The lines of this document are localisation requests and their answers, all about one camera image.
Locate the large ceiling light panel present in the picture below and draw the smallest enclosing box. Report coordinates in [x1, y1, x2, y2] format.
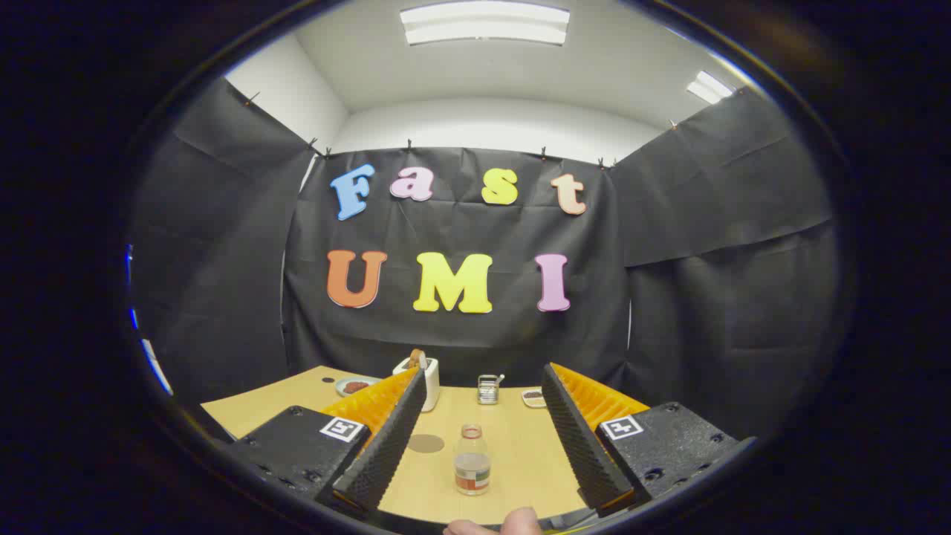
[400, 2, 571, 47]

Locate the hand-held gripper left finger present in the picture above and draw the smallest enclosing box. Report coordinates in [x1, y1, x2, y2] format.
[223, 366, 429, 522]

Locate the white toaster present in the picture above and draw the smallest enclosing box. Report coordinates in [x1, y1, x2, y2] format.
[392, 357, 441, 413]

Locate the clear juice bottle red label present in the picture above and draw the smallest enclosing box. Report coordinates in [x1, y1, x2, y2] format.
[454, 424, 492, 496]

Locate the black backdrop cloth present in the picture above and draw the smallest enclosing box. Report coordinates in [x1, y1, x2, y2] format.
[130, 74, 840, 447]

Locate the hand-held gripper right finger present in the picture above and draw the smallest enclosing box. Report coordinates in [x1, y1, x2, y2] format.
[540, 363, 758, 515]

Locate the small ceiling light panel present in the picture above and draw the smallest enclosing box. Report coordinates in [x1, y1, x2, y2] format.
[686, 71, 736, 105]

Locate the wooden table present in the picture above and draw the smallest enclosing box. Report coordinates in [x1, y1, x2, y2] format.
[201, 365, 597, 525]

